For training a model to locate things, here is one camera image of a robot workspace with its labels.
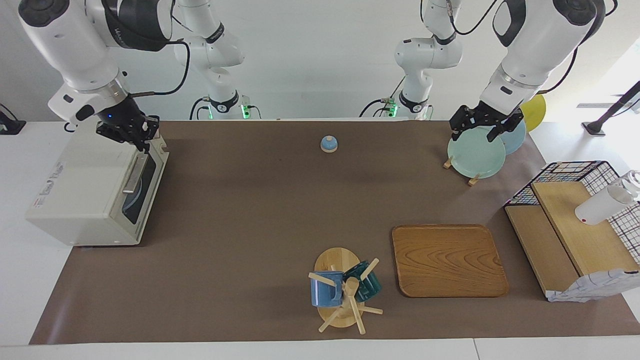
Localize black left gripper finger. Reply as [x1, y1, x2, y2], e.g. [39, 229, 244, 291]
[448, 106, 471, 142]
[487, 112, 524, 142]

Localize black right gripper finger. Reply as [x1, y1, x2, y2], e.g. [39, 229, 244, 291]
[132, 115, 161, 153]
[96, 120, 128, 144]

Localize glass oven door with handle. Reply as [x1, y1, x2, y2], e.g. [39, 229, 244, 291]
[119, 135, 170, 236]

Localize cream toaster oven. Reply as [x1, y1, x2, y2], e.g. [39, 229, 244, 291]
[25, 122, 171, 247]

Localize light blue racked plate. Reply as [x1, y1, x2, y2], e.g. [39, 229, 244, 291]
[492, 119, 527, 156]

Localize yellow plate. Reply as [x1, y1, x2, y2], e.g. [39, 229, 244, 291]
[520, 95, 547, 133]

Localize pale green plate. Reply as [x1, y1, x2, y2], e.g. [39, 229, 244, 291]
[447, 126, 507, 179]

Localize wooden plate rack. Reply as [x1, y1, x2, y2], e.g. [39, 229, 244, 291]
[443, 156, 481, 187]

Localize black stand with foot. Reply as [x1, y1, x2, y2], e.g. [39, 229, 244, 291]
[581, 80, 640, 137]

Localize wooden stepped shelf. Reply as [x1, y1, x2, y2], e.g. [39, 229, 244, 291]
[504, 181, 640, 296]

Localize white bottle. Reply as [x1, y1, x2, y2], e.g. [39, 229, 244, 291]
[574, 170, 640, 226]

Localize brown table mat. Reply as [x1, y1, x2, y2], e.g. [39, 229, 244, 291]
[29, 120, 640, 346]

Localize wooden serving tray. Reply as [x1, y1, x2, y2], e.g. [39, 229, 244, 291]
[391, 224, 510, 299]

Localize wooden mug tree stand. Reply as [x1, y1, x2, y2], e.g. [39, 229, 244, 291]
[308, 247, 384, 335]

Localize dark green mug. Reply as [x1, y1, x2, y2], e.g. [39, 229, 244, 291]
[343, 260, 383, 303]

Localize blue mug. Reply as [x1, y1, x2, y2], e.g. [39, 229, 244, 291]
[310, 270, 346, 308]

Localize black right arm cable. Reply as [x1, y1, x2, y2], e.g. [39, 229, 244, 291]
[129, 40, 192, 97]

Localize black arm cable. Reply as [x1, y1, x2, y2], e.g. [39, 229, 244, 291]
[129, 40, 192, 97]
[421, 0, 608, 96]

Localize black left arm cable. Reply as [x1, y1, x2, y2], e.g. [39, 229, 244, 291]
[421, 0, 608, 96]

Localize black clamp mount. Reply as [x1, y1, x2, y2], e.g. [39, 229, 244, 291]
[0, 103, 27, 136]

